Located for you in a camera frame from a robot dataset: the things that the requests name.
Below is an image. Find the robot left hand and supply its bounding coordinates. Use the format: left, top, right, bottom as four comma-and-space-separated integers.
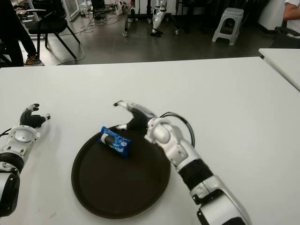
18, 103, 52, 128

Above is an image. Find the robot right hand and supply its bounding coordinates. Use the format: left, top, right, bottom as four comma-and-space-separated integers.
113, 100, 157, 131

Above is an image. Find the blue Oreo cookie pack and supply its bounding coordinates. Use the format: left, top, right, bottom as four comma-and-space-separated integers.
97, 126, 133, 160

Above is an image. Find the round dark brown tray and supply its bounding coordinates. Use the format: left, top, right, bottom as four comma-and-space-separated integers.
71, 125, 171, 220

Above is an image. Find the person in black clothes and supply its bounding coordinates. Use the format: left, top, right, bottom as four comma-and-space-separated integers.
0, 0, 45, 68

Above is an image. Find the black chair with grey armrests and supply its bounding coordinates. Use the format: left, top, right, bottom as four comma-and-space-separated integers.
22, 0, 81, 60

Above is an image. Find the white humanoid robot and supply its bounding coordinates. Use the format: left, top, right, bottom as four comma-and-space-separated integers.
150, 0, 167, 38

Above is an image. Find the white bag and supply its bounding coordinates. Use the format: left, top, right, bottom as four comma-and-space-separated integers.
116, 1, 128, 16

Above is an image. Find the white framed panel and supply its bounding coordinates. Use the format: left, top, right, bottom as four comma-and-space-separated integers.
61, 0, 83, 22

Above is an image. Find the white plastic stool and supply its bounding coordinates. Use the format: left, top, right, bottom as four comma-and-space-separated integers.
211, 7, 244, 45

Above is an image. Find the black padded chair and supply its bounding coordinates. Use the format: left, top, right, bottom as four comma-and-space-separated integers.
269, 26, 300, 49

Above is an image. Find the person in white shirt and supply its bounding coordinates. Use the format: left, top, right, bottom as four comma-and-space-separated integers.
283, 0, 300, 22

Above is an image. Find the black right forearm cable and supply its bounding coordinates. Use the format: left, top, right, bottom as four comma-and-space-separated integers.
159, 112, 195, 148

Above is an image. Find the white floor cable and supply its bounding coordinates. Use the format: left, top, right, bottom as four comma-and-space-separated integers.
56, 14, 118, 66

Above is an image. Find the black wheeled metal frame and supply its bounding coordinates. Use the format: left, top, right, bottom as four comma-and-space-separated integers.
120, 0, 181, 38

